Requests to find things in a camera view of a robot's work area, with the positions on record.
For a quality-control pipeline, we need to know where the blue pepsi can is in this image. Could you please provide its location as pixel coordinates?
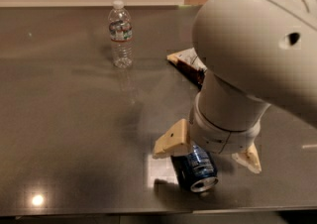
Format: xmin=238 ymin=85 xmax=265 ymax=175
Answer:
xmin=171 ymin=145 xmax=218 ymax=193

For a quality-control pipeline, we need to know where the brown and cream snack bag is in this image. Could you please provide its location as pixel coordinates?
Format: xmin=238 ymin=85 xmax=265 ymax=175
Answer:
xmin=166 ymin=48 xmax=207 ymax=88

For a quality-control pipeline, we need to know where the clear plastic water bottle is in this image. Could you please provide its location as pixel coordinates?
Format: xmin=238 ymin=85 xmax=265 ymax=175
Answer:
xmin=108 ymin=0 xmax=133 ymax=68

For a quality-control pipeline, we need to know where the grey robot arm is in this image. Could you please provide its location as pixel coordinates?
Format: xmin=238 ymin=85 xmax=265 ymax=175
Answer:
xmin=153 ymin=0 xmax=317 ymax=173

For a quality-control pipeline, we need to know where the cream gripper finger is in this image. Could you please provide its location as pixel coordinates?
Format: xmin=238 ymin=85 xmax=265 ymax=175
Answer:
xmin=232 ymin=144 xmax=262 ymax=173
xmin=153 ymin=119 xmax=192 ymax=159

